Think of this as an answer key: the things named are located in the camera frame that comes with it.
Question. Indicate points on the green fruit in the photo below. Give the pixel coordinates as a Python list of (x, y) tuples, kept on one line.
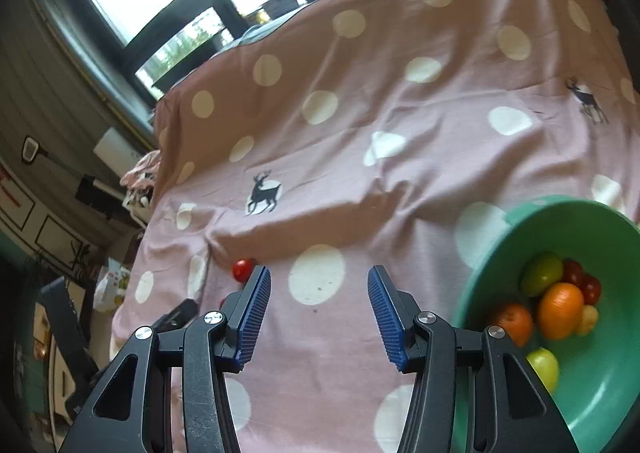
[(546, 366), (541, 272)]

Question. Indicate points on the tan longan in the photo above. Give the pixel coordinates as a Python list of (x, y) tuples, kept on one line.
[(589, 320)]

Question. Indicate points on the cherry tomato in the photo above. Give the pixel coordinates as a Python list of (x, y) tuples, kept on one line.
[(573, 272), (243, 269)]

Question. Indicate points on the green fruit lower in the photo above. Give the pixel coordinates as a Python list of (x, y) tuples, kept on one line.
[(546, 366)]

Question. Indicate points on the white rectangular box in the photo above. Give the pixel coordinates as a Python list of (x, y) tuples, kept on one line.
[(116, 152)]

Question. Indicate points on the green plastic bowl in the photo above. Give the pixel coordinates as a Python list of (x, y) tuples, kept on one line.
[(598, 390)]

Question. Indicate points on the pink polka dot cloth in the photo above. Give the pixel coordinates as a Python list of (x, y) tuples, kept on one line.
[(371, 132)]

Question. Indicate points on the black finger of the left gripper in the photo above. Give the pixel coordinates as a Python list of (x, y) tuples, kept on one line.
[(177, 318)]

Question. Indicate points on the black planter box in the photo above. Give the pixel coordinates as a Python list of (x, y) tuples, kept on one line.
[(278, 8)]

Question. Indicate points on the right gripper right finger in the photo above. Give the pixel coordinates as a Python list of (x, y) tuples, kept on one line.
[(508, 408)]

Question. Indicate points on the small orange in bowl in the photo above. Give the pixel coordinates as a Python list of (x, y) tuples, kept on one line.
[(559, 311)]

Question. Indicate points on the green fruit upper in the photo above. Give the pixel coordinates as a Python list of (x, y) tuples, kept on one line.
[(541, 272)]

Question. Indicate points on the large orange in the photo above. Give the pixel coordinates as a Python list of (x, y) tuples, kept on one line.
[(516, 320)]

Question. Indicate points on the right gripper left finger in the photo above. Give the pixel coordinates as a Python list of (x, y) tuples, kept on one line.
[(129, 409)]

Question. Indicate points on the pink crumpled cloth pile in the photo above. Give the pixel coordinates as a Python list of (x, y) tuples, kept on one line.
[(140, 180)]

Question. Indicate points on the cherry tomato lowest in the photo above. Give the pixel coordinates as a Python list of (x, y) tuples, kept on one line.
[(591, 289)]

